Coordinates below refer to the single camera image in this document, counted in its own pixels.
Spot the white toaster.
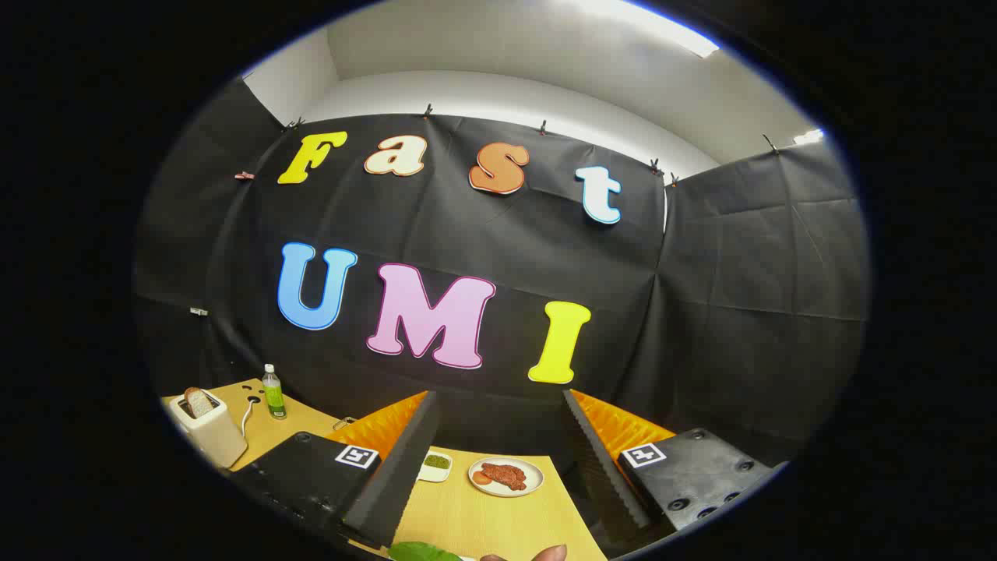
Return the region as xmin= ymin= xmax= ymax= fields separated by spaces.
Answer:
xmin=169 ymin=387 xmax=248 ymax=469

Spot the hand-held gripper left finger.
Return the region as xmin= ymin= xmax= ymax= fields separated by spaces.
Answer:
xmin=232 ymin=390 xmax=442 ymax=550

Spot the black backdrop cloth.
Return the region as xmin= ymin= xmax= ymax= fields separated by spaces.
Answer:
xmin=132 ymin=78 xmax=872 ymax=468

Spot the green lettuce leaf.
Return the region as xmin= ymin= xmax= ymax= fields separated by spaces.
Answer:
xmin=387 ymin=542 xmax=465 ymax=561

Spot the green label water bottle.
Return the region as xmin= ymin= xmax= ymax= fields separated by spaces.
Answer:
xmin=262 ymin=364 xmax=287 ymax=420

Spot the brown meat steak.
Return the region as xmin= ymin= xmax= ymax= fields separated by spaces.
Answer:
xmin=481 ymin=463 xmax=527 ymax=492

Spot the white divided dish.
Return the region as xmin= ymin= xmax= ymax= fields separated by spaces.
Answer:
xmin=418 ymin=450 xmax=453 ymax=483

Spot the white oval plate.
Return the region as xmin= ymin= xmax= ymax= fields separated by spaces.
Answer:
xmin=468 ymin=457 xmax=544 ymax=498

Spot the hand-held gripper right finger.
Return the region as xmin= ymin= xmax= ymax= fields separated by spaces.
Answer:
xmin=562 ymin=388 xmax=781 ymax=548

